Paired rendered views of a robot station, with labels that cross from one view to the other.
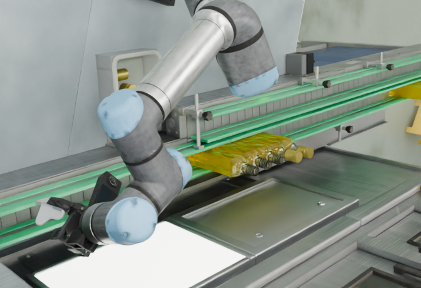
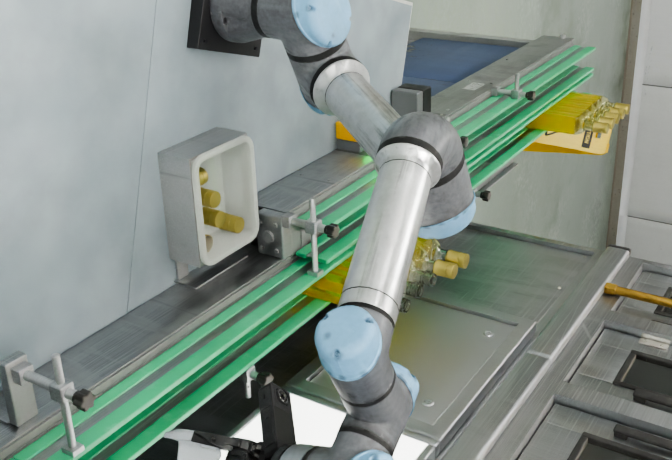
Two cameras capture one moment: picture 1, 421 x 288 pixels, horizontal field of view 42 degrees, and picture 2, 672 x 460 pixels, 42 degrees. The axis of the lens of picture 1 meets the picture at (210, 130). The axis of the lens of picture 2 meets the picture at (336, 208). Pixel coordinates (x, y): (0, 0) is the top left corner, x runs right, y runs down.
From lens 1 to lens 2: 49 cm
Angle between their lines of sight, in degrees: 15
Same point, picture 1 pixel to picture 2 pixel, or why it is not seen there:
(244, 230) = not seen: hidden behind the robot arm
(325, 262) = (527, 434)
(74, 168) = (156, 341)
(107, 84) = (181, 198)
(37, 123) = (86, 275)
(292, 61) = (401, 101)
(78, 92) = (137, 214)
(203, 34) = (413, 188)
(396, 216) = (589, 343)
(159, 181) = (391, 418)
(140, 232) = not seen: outside the picture
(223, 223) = not seen: hidden behind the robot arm
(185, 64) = (405, 245)
